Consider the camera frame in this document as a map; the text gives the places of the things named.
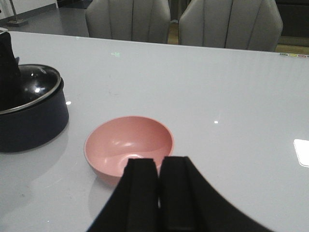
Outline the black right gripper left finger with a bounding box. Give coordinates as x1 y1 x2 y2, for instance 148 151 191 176
88 159 158 232

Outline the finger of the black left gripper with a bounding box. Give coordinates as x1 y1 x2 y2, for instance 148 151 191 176
0 32 22 109

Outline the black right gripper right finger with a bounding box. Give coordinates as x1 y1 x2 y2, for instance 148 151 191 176
159 157 269 232

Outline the glass lid blue knob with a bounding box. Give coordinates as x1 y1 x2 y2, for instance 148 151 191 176
0 64 62 115

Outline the pink bowl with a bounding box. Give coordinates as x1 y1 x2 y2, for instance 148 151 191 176
84 116 174 186

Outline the dark blue saucepan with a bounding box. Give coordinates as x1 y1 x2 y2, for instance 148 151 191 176
0 81 69 153

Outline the left grey chair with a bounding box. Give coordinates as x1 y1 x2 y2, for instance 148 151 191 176
85 0 170 44

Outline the grey chair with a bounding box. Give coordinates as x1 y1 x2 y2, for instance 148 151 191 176
179 0 283 52
85 0 170 44

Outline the right grey chair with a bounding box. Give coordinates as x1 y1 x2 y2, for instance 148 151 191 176
179 0 283 52

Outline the barrier post stand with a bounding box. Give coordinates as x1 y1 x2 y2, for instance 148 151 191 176
6 0 28 27

